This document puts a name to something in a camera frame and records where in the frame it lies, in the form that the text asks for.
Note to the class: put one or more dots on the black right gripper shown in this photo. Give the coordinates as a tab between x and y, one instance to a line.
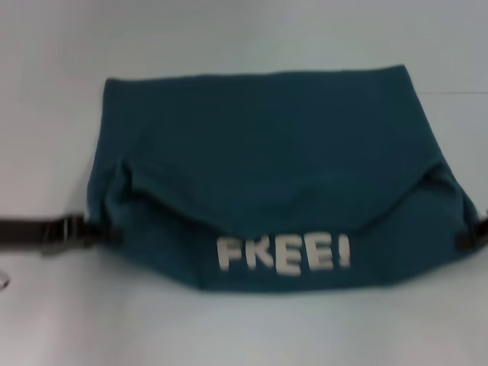
482	228

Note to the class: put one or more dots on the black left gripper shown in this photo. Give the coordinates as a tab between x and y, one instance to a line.
30	228

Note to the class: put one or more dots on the teal blue t-shirt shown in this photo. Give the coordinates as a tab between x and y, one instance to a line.
267	171

